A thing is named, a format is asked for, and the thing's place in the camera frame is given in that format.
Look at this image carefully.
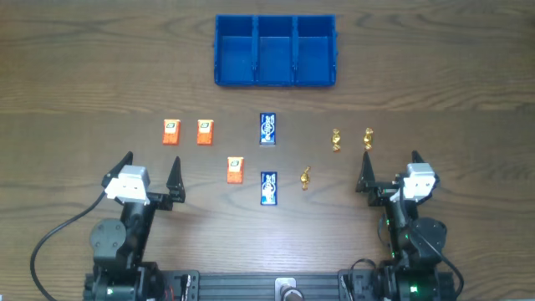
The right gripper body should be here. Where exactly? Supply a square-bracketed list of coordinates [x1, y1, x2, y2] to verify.
[367, 181, 401, 207]

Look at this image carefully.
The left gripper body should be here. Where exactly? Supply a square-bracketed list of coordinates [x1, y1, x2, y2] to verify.
[145, 191, 175, 212]

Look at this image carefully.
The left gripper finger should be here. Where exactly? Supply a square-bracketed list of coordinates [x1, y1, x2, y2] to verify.
[101, 150, 134, 188]
[166, 156, 186, 204]

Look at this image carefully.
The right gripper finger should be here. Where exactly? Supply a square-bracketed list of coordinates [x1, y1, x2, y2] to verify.
[411, 150, 441, 191]
[355, 150, 376, 193]

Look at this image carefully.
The orange candy box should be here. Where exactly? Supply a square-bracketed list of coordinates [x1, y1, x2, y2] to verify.
[161, 119, 181, 146]
[196, 119, 215, 146]
[227, 156, 245, 185]

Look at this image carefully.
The blue candy pack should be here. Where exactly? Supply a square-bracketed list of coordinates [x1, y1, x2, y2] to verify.
[260, 171, 278, 207]
[259, 112, 277, 146]

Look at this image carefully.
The blue tray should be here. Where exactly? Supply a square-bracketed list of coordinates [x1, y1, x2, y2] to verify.
[213, 14, 338, 88]

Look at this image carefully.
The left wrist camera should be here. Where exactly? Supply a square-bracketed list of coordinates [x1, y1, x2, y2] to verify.
[104, 165, 151, 206]

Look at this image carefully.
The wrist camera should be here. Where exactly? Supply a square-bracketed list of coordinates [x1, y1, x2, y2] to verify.
[104, 165, 151, 206]
[390, 162, 436, 204]

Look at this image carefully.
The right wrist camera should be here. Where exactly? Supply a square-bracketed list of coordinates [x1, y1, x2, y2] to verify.
[390, 162, 436, 204]

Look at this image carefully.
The mounting rail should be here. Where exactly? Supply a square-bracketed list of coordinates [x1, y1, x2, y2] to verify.
[83, 270, 456, 301]

